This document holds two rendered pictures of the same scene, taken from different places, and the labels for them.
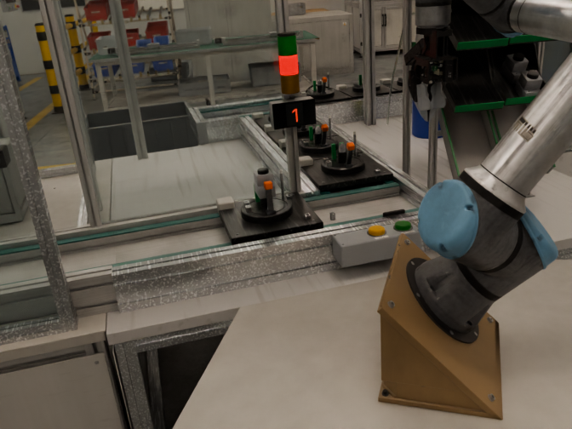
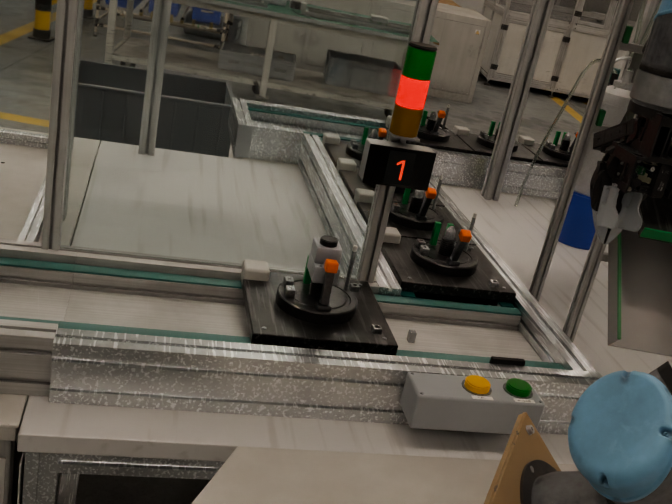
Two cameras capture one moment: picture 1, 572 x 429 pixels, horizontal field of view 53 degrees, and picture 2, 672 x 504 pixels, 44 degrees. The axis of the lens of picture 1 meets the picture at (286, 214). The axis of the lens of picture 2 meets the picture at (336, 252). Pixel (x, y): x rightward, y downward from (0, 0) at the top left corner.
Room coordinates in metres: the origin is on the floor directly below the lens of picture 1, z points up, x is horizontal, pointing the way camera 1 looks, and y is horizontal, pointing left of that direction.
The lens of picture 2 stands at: (0.14, 0.07, 1.60)
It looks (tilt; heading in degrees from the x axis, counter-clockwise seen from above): 22 degrees down; 359
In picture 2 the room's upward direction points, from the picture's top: 12 degrees clockwise
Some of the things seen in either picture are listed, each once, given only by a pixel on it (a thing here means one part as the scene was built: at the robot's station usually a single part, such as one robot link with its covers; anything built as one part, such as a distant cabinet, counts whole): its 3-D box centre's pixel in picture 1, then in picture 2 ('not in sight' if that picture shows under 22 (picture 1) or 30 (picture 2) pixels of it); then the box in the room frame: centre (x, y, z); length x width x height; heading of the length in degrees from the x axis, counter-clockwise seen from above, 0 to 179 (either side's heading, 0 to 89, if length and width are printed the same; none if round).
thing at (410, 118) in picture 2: (289, 82); (406, 119); (1.58, -0.04, 1.28); 0.05 x 0.05 x 0.05
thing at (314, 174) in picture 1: (342, 155); (447, 243); (1.76, -0.19, 1.01); 0.24 x 0.24 x 0.13; 13
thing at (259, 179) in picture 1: (263, 180); (324, 255); (1.45, 0.05, 1.06); 0.08 x 0.04 x 0.07; 13
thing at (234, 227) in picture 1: (267, 215); (314, 309); (1.44, 0.05, 0.96); 0.24 x 0.24 x 0.02; 13
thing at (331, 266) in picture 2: (268, 195); (327, 280); (1.39, 0.04, 1.04); 0.04 x 0.02 x 0.08; 13
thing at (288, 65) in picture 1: (288, 64); (412, 91); (1.58, -0.04, 1.33); 0.05 x 0.05 x 0.05
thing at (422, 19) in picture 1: (434, 16); (662, 92); (1.30, -0.35, 1.45); 0.08 x 0.08 x 0.05
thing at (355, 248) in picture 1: (376, 243); (471, 403); (1.28, -0.22, 0.93); 0.21 x 0.07 x 0.06; 103
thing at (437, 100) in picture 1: (437, 101); (628, 220); (1.30, -0.37, 1.27); 0.06 x 0.03 x 0.09; 13
